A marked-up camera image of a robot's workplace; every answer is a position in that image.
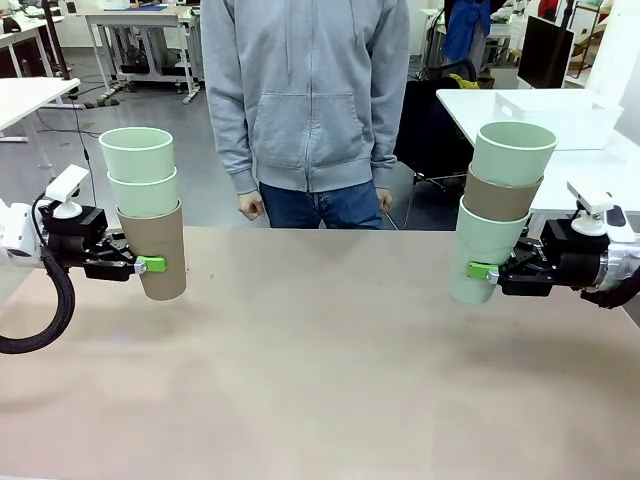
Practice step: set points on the black monitor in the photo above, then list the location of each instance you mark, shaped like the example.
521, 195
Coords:
545, 52

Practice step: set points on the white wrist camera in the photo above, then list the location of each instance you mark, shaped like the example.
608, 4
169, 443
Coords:
67, 182
592, 200

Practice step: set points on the black stand pole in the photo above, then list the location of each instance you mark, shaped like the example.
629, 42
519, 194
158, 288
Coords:
54, 40

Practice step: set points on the grey frame workbench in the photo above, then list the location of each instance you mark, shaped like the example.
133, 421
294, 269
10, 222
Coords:
140, 22

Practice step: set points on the person's left hand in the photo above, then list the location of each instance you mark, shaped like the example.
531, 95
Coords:
385, 200

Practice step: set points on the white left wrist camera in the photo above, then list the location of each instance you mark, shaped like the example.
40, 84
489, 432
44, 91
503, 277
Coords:
67, 182

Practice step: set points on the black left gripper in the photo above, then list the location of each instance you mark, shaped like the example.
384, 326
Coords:
75, 235

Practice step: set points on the person's left forearm grey sleeve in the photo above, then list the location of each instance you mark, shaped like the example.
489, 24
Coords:
389, 160

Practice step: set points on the green plastic cup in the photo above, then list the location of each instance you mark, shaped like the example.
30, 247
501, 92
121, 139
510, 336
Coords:
512, 157
480, 240
145, 195
137, 155

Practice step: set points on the white plastic basket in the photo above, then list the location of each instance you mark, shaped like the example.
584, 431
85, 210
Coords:
585, 120

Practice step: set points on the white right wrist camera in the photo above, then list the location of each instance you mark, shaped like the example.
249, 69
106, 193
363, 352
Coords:
592, 200

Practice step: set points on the blue jacket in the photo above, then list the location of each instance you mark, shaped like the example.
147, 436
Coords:
465, 30

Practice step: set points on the white desk with dark drawers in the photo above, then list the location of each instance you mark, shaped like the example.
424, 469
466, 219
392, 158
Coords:
25, 42

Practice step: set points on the white table with rounded corner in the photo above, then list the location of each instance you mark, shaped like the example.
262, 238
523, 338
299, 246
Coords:
460, 107

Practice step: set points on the white side table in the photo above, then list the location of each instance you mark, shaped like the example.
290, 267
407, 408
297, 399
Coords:
30, 97

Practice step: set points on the black office chair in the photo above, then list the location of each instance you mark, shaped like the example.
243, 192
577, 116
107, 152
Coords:
430, 125

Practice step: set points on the person in grey hoodie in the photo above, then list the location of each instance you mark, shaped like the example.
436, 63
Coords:
305, 100

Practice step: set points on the brown plastic cup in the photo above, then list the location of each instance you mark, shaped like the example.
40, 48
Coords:
155, 250
500, 197

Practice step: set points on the person's right forearm grey sleeve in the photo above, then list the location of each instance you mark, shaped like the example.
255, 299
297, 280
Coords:
232, 160

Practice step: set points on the yellow-green bag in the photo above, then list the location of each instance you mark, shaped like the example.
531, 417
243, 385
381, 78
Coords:
464, 82

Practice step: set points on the person's right hand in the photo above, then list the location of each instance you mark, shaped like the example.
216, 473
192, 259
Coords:
251, 206

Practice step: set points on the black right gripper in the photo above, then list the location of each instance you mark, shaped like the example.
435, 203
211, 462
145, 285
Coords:
575, 255

